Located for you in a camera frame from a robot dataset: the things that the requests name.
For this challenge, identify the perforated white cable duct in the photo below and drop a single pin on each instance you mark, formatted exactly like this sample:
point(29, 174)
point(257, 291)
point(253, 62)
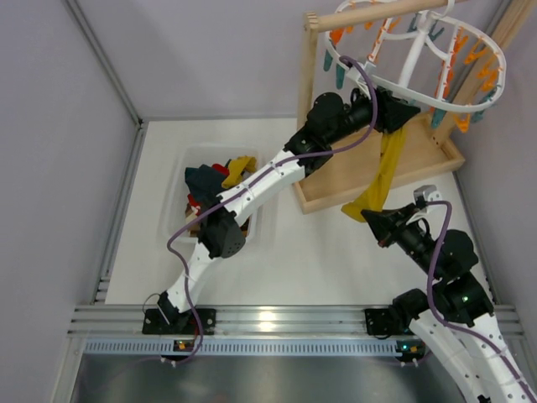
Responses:
point(255, 347)

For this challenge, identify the red sock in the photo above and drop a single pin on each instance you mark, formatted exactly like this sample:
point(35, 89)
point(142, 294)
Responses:
point(194, 205)
point(221, 169)

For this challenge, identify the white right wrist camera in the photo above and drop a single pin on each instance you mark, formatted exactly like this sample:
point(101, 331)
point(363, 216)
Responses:
point(423, 197)

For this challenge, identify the brown patterned socks in bin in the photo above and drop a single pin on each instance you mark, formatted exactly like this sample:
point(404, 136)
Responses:
point(195, 227)

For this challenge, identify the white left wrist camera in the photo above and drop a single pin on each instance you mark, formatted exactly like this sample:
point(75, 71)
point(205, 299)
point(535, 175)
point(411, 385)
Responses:
point(354, 74)

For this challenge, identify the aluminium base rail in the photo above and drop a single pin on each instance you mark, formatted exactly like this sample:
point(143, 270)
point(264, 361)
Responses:
point(242, 321)

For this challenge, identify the mustard yellow sock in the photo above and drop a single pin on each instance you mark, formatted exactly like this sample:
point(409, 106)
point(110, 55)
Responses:
point(374, 197)

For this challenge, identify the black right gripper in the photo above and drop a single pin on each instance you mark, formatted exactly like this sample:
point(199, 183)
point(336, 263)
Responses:
point(397, 227)

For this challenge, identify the white oval clip hanger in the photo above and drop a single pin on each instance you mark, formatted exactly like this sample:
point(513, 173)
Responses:
point(422, 53)

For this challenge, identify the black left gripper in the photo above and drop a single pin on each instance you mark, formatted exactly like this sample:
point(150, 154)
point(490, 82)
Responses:
point(384, 109)

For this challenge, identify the yellow reindeer sock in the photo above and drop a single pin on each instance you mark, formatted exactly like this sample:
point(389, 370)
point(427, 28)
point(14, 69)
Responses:
point(238, 168)

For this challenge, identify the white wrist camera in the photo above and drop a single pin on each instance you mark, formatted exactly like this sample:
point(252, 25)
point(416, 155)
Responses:
point(354, 74)
point(423, 197)

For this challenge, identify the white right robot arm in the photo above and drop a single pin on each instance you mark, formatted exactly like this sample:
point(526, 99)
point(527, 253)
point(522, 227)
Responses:
point(453, 316)

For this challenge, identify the clear plastic bin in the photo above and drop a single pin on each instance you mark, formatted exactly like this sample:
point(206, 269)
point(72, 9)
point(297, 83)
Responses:
point(173, 214)

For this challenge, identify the dark teal Santa sock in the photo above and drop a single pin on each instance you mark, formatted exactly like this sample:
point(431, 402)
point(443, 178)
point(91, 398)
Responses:
point(203, 181)

